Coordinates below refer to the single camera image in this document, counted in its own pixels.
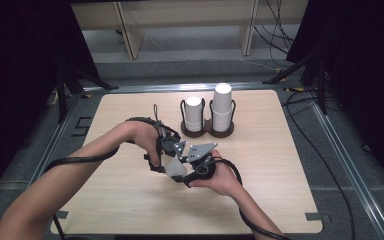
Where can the beige desk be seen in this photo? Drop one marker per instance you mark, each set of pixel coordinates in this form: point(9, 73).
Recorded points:
point(130, 33)

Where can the tall stack of white cups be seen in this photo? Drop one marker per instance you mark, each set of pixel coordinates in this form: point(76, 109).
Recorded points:
point(221, 100)

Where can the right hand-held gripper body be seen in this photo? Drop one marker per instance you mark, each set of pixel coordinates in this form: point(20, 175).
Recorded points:
point(201, 170)

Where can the black metal stand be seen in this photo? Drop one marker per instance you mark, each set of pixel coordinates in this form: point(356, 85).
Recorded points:
point(320, 86)
point(61, 96)

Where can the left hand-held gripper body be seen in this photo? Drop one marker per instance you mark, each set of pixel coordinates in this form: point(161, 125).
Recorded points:
point(170, 145)

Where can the aluminium frame rail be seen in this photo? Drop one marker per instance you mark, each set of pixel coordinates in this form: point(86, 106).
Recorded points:
point(346, 166)
point(51, 143)

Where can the person's left hand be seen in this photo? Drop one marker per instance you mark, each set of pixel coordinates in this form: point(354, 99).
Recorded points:
point(143, 133)

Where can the short stack of white cups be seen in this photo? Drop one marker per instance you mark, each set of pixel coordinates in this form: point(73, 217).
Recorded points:
point(193, 110)

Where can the person's right hand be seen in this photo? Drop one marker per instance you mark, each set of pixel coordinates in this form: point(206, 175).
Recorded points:
point(223, 180)

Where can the black curtain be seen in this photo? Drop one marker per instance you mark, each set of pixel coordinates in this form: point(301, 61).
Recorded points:
point(13, 83)
point(373, 66)

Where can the single white paper cup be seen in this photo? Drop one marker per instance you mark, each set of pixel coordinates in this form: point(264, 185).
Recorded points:
point(175, 168)

